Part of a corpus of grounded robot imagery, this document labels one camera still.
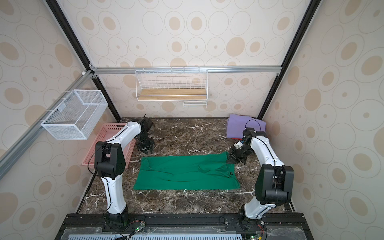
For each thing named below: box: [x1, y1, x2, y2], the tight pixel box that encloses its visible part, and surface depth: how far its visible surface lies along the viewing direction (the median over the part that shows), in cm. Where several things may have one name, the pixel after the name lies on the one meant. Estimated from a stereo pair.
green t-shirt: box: [134, 151, 241, 190], surface depth 92 cm
